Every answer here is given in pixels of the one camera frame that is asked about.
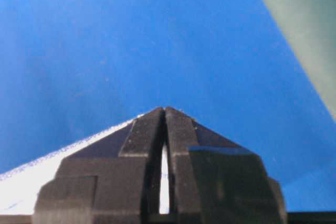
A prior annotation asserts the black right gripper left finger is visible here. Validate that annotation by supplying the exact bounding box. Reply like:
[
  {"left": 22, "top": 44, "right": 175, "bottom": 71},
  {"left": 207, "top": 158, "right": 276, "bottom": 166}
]
[{"left": 33, "top": 108, "right": 164, "bottom": 223}]

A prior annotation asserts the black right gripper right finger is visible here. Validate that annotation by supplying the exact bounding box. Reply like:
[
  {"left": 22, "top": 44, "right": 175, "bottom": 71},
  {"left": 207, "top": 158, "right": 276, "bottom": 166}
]
[{"left": 165, "top": 107, "right": 287, "bottom": 223}]

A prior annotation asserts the blue striped white towel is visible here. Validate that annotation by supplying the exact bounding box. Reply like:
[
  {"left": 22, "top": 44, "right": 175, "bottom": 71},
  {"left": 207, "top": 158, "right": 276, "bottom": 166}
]
[{"left": 1, "top": 115, "right": 169, "bottom": 218}]

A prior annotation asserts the blue table cloth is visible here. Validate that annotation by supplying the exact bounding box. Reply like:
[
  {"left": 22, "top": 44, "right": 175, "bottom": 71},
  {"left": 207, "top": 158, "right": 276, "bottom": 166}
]
[{"left": 1, "top": 0, "right": 335, "bottom": 211}]

